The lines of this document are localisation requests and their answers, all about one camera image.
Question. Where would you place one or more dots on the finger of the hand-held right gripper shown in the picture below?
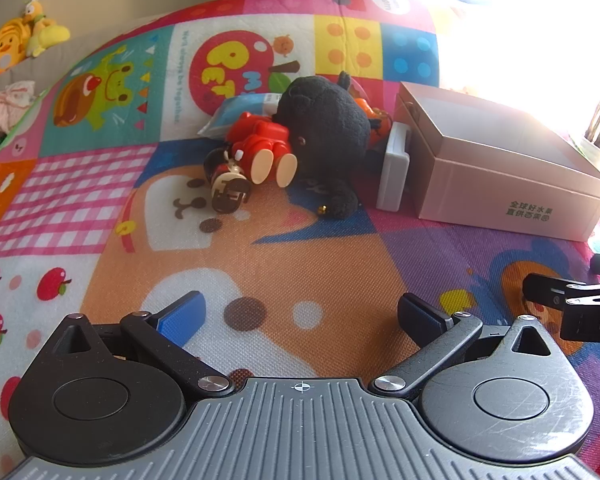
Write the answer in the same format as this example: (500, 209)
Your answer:
(550, 290)

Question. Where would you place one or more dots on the grey rectangular case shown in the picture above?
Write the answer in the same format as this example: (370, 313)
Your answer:
(392, 180)

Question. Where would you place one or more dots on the red toy figure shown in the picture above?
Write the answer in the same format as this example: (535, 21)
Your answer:
(260, 145)

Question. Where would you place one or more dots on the blue white wipes packet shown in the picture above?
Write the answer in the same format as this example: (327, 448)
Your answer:
(245, 110)

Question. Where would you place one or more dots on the pink white clothes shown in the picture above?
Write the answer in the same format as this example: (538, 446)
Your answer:
(2, 110)

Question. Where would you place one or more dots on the yellow striped plush toy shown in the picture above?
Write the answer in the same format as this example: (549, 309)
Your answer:
(7, 47)

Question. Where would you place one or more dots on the colourful printed play mat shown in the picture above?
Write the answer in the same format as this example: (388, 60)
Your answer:
(330, 270)

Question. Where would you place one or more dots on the gold bell keyring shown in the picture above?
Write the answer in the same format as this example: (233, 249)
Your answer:
(323, 211)

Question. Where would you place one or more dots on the orange toy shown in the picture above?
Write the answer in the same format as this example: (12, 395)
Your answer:
(365, 107)

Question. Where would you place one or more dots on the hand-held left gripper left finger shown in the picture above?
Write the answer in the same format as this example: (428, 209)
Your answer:
(180, 317)

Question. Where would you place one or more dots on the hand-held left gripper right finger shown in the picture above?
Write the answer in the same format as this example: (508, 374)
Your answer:
(420, 317)

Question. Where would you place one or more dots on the black plush toy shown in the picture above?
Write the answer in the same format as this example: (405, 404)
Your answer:
(325, 120)

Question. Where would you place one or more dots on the pink cardboard box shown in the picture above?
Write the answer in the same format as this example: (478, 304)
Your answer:
(480, 195)

